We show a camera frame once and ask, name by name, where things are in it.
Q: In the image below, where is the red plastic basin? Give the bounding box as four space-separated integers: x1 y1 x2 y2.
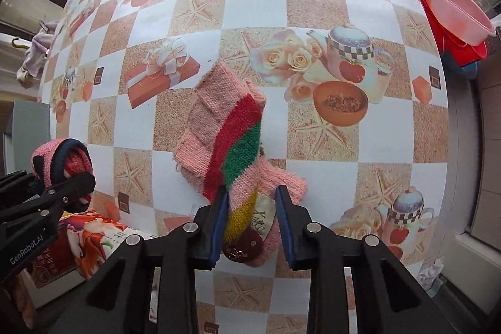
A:
415 0 488 67

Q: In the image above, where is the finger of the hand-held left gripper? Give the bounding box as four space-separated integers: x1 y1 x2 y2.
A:
0 170 42 206
0 173 97 229

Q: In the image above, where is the red pink navy-trimmed sock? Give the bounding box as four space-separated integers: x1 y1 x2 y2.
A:
30 137 95 214

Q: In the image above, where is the checkered printed tablecloth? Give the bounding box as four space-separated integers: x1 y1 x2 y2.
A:
39 0 449 334

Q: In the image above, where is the blue plastic basin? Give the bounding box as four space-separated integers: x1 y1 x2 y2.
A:
457 59 481 79

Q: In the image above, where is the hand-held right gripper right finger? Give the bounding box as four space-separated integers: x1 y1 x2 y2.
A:
275 185 455 334

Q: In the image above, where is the pink white towel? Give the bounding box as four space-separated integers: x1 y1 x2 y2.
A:
17 20 60 85

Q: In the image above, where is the striped knitted sock pink cuff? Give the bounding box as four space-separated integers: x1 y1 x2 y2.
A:
172 61 308 267

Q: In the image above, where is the pink plastic basin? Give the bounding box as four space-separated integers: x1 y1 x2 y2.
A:
415 0 496 46

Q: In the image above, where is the white crumpled plastic bag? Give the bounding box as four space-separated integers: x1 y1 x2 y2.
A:
416 259 446 296

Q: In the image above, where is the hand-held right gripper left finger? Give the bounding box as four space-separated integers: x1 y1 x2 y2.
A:
51 187 229 334

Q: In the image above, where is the printed red orange cardboard box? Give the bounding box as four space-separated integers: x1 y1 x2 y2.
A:
23 211 131 310

